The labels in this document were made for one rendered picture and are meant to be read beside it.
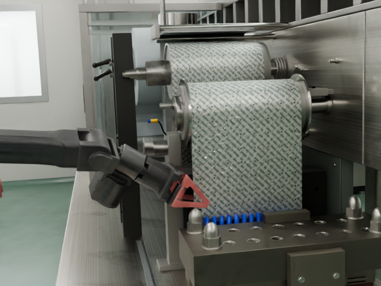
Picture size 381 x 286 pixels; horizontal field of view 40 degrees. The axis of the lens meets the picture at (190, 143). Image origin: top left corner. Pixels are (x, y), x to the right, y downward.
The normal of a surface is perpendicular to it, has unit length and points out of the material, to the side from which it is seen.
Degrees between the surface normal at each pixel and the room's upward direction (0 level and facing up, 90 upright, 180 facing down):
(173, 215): 90
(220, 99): 65
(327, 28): 90
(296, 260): 90
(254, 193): 90
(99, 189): 113
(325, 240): 0
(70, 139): 24
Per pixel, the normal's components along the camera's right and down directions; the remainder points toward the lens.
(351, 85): -0.98, 0.06
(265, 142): 0.18, 0.13
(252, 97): 0.14, -0.38
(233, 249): -0.04, -0.99
